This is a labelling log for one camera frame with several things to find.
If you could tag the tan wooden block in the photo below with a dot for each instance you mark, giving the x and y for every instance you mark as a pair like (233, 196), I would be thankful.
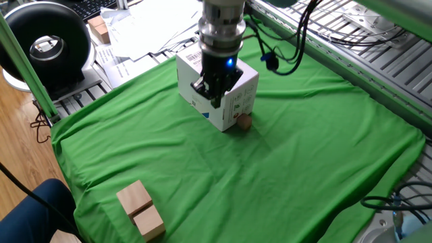
(133, 199)

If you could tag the white cardboard box with barcode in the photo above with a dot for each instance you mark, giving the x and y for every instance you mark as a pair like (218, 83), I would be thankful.
(189, 77)

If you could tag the green aluminium post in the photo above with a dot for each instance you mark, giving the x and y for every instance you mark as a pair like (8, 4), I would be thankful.
(23, 64)

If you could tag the small wooden block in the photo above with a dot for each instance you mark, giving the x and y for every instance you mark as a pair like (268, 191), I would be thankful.
(96, 21)
(102, 33)

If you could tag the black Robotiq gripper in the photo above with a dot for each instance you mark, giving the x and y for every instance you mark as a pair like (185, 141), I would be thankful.
(219, 65)

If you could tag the white paper pile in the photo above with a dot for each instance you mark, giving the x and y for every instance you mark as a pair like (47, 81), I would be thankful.
(152, 27)

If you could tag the green aluminium beam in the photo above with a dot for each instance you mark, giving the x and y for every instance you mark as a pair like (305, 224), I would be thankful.
(405, 13)

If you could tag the perforated aluminium plate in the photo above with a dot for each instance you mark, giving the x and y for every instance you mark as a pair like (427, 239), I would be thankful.
(371, 20)

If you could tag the pale wooden block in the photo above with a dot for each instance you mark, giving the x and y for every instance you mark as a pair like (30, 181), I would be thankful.
(148, 222)

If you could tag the white round stand base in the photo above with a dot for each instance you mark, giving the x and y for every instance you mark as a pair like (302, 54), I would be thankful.
(87, 82)

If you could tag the printed white paper sheet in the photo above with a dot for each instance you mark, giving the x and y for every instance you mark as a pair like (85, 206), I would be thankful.
(128, 71)

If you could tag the person's leg in blue jeans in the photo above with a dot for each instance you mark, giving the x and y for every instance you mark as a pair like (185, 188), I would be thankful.
(33, 219)

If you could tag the small wooden cube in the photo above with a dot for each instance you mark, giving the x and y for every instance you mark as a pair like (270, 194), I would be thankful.
(244, 122)

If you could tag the black keyboard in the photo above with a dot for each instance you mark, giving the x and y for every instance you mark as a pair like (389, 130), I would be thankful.
(91, 8)

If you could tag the green cloth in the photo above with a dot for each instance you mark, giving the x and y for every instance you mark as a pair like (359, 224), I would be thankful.
(270, 168)

